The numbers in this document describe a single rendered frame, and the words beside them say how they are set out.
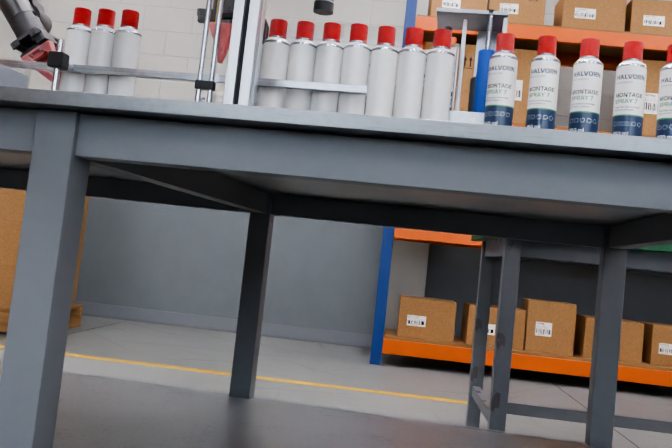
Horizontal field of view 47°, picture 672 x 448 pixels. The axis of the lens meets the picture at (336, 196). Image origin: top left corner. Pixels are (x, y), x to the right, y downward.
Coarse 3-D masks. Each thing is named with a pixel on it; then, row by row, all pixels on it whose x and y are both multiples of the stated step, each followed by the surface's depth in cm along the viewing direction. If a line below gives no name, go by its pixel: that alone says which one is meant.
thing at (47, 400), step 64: (0, 128) 109; (64, 128) 107; (128, 128) 106; (192, 128) 105; (256, 128) 104; (64, 192) 106; (128, 192) 232; (192, 192) 163; (256, 192) 210; (448, 192) 102; (512, 192) 98; (576, 192) 97; (640, 192) 96; (64, 256) 107; (256, 256) 223; (64, 320) 109; (256, 320) 222; (0, 384) 105; (64, 384) 213; (128, 384) 222
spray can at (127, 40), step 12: (132, 12) 152; (132, 24) 152; (120, 36) 151; (132, 36) 151; (120, 48) 150; (132, 48) 151; (120, 60) 150; (132, 60) 151; (108, 84) 151; (120, 84) 150; (132, 84) 151
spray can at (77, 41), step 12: (84, 12) 154; (84, 24) 154; (72, 36) 153; (84, 36) 153; (72, 48) 152; (84, 48) 153; (72, 60) 152; (84, 60) 153; (72, 72) 152; (60, 84) 153; (72, 84) 152
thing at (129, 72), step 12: (0, 60) 152; (12, 60) 152; (84, 72) 150; (96, 72) 149; (108, 72) 149; (120, 72) 148; (132, 72) 148; (144, 72) 148; (156, 72) 147; (168, 72) 147; (180, 72) 146; (264, 84) 144; (276, 84) 144; (288, 84) 143; (300, 84) 143; (312, 84) 143; (324, 84) 142; (336, 84) 142; (348, 84) 142
